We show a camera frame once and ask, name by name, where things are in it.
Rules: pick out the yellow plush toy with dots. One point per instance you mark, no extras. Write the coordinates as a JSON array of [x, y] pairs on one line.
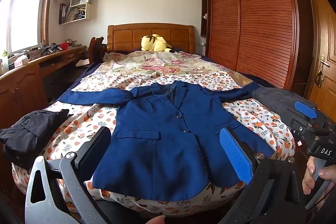
[[155, 43]]

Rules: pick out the cream wall shelf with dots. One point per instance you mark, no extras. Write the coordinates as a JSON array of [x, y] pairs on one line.
[[84, 12]]

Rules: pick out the wooden headboard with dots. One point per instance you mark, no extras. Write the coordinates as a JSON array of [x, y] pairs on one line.
[[126, 37]]

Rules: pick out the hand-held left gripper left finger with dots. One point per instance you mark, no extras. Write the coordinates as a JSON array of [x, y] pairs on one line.
[[92, 153]]

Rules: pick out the person's right hand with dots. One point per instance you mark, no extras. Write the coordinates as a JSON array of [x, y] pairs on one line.
[[328, 175]]

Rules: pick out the window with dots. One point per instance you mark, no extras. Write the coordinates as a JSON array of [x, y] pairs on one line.
[[23, 14]]

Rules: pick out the wooden door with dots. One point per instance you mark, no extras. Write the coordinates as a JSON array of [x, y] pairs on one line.
[[324, 29]]

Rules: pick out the dark narrow side shelf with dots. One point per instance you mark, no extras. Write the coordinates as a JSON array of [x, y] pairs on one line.
[[204, 3]]

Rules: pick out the wooden louvred wardrobe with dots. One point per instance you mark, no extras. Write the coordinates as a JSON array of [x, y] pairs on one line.
[[252, 16]]

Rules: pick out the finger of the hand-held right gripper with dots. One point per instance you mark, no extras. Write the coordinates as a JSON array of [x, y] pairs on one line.
[[305, 109], [302, 126]]

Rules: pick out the dark grey garment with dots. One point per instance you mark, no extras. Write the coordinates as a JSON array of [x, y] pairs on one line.
[[273, 99]]

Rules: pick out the white bulb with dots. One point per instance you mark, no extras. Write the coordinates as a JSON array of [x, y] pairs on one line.
[[206, 16]]

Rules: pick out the tissue box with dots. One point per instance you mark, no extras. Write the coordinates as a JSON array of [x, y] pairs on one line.
[[21, 60]]

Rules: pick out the person's left hand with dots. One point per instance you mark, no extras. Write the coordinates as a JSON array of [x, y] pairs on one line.
[[155, 220]]

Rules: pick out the black garment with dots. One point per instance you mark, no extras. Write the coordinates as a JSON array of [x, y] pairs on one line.
[[29, 132]]

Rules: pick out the black binders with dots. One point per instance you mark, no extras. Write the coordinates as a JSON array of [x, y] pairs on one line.
[[63, 13]]

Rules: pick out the wooden desk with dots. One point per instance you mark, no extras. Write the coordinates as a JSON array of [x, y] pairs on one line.
[[23, 82]]

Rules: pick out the black gadgets on desk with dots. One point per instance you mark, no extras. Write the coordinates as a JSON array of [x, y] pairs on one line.
[[51, 49]]

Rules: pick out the red basket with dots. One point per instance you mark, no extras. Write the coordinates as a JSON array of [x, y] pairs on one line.
[[63, 46]]

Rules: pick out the dark wooden chair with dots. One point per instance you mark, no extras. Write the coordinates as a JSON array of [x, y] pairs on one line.
[[95, 49]]

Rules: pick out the navy blue blazer jacket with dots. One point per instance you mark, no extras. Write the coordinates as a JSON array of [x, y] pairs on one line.
[[157, 155]]

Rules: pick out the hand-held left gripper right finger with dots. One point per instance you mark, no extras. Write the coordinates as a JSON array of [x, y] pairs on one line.
[[236, 155]]

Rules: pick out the hanging key bunch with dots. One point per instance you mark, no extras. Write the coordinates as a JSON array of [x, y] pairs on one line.
[[319, 79]]

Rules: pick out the pink floral blanket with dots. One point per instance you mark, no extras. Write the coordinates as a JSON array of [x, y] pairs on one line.
[[147, 66]]

